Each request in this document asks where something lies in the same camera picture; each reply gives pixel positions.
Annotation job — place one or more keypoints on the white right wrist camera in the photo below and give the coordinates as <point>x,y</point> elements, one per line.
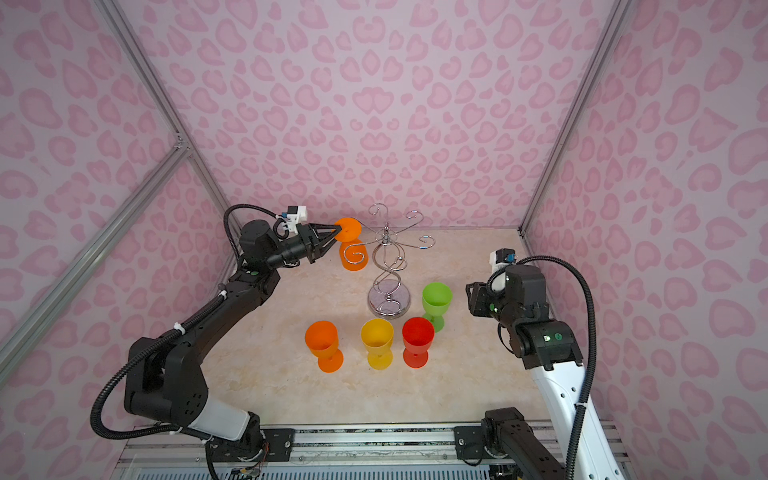
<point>499,260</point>

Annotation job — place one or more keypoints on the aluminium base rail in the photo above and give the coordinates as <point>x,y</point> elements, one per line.
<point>327,451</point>

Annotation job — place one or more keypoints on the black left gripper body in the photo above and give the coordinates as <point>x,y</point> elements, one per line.
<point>292,251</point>

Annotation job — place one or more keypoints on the chrome wire wine glass rack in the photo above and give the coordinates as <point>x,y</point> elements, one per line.
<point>388,298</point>

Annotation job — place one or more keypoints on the red plastic wine glass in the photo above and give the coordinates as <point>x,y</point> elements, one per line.
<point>418,334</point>

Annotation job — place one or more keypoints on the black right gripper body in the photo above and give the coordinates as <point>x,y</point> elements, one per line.
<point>488,303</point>

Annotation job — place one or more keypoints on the yellow plastic wine glass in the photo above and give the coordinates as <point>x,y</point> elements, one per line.
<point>377,337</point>

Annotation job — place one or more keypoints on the aluminium frame strut left diagonal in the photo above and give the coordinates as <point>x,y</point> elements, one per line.
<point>43,314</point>

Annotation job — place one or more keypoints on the aluminium frame post back left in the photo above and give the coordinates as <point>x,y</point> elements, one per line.
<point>128,40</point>

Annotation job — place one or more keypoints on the aluminium frame post back right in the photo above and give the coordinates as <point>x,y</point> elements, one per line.
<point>620,13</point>

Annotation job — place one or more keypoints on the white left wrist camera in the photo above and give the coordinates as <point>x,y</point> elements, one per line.
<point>287,222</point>

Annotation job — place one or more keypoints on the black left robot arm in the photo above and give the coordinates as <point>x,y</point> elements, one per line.
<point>164,378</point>

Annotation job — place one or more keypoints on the aluminium frame post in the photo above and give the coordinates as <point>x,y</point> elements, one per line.
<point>620,13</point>
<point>128,40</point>

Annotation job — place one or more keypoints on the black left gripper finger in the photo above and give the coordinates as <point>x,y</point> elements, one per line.
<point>320,231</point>
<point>319,242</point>

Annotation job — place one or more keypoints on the orange wine glass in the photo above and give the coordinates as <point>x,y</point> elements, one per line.
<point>351,240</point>
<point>322,340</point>

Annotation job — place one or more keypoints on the green plastic wine glass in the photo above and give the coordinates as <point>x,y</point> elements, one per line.
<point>436,300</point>

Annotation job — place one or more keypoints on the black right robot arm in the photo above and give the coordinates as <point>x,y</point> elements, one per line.
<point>515,295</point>

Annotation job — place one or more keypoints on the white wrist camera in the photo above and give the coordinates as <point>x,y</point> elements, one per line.
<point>499,260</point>
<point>287,222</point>

